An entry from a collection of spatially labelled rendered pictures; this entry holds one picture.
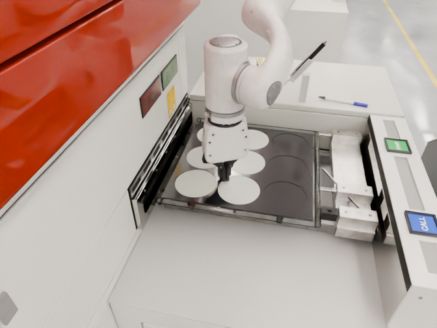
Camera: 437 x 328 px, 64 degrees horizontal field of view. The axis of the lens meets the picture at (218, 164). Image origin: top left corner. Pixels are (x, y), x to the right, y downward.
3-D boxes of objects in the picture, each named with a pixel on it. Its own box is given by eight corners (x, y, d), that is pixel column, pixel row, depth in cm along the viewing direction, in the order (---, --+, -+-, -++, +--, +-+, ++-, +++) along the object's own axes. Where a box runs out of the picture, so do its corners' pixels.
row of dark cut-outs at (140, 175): (129, 197, 74) (127, 189, 72) (186, 100, 107) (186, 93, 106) (132, 198, 74) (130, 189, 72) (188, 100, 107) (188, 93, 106)
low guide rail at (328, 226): (164, 207, 89) (162, 198, 87) (166, 202, 91) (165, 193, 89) (369, 239, 81) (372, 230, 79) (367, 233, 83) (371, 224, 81)
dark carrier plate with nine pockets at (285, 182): (160, 198, 81) (160, 196, 81) (198, 122, 107) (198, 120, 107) (312, 222, 75) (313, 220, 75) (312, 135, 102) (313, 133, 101)
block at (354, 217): (337, 224, 77) (339, 215, 75) (335, 213, 79) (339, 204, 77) (374, 230, 75) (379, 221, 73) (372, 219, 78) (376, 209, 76)
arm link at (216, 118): (208, 117, 69) (209, 129, 71) (250, 110, 71) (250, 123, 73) (199, 97, 75) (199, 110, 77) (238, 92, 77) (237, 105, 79)
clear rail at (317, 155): (313, 229, 75) (315, 224, 74) (313, 133, 103) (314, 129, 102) (320, 230, 74) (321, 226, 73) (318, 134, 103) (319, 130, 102)
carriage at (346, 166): (334, 236, 78) (337, 228, 76) (328, 144, 106) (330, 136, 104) (372, 242, 77) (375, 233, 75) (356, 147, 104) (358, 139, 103)
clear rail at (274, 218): (155, 204, 80) (155, 200, 79) (157, 200, 81) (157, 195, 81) (320, 230, 74) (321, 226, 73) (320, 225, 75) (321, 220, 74)
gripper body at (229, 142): (205, 125, 71) (207, 168, 78) (253, 118, 73) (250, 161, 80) (198, 107, 76) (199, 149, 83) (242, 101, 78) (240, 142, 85)
